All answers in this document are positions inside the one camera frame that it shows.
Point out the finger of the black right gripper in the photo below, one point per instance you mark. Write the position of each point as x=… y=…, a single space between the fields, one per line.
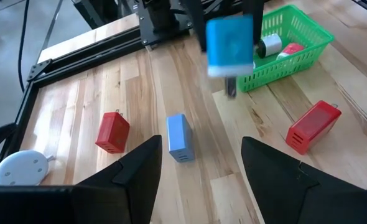
x=258 y=18
x=197 y=18

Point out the red wall charger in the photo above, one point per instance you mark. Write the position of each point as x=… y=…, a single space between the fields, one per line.
x=311 y=124
x=112 y=133

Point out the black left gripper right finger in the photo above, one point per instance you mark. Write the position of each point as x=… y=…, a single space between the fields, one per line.
x=283 y=193

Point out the turquoise small plug charger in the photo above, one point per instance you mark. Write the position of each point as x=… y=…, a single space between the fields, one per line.
x=230 y=43

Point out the white round puck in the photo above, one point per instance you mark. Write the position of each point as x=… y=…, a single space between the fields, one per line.
x=21 y=168

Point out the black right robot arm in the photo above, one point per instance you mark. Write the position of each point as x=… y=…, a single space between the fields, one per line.
x=161 y=18

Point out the white cube plug charger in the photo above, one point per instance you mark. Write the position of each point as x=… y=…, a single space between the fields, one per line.
x=270 y=45

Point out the light blue wall charger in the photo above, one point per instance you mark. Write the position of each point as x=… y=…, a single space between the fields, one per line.
x=178 y=137

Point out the pink small plug charger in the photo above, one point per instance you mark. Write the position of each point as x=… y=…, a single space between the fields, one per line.
x=290 y=49

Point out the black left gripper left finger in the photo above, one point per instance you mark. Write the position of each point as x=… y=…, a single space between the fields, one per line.
x=130 y=193

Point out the black aluminium table frame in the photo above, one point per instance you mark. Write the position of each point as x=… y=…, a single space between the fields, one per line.
x=87 y=57

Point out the green plastic basket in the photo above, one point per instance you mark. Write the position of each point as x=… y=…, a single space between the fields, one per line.
x=298 y=31

